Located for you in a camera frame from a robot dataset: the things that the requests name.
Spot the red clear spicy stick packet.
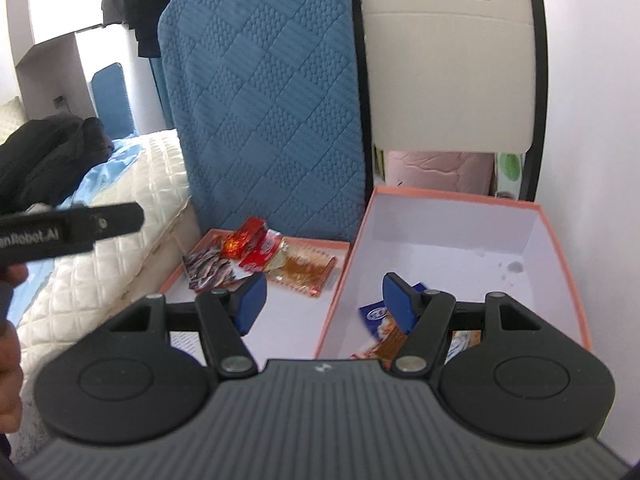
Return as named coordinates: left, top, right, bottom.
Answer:
left=221, top=217, right=267, bottom=260

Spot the person's left hand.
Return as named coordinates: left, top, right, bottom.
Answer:
left=0, top=264, right=28, bottom=434

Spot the blue white packet in box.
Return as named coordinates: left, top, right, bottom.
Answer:
left=350, top=300, right=482, bottom=370

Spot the red white small packet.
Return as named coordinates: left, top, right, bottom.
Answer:
left=239, top=229, right=283, bottom=272

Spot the black silver shrimp snack packet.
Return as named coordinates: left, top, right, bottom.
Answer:
left=182, top=245, right=250, bottom=294

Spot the cream quilted mattress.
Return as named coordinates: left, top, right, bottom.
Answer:
left=8, top=130, right=201, bottom=464

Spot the orange tofu snack packet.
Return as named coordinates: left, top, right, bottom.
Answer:
left=266, top=243, right=337, bottom=298

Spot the black clothing on bed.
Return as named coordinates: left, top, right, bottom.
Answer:
left=1, top=113, right=114, bottom=214

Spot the pink deep cardboard box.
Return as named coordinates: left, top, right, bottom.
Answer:
left=316, top=186, right=592, bottom=359

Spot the light blue bed sheet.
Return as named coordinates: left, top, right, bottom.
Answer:
left=8, top=136, right=141, bottom=326

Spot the small blue cushion far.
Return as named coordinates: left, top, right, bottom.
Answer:
left=91, top=63, right=137, bottom=140

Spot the pink pillow under chair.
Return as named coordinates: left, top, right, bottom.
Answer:
left=384, top=151, right=495, bottom=195

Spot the white wardrobe shelf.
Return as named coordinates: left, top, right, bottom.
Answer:
left=6, top=0, right=164, bottom=134

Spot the blue textured headboard cushion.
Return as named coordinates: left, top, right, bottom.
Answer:
left=158, top=0, right=367, bottom=242

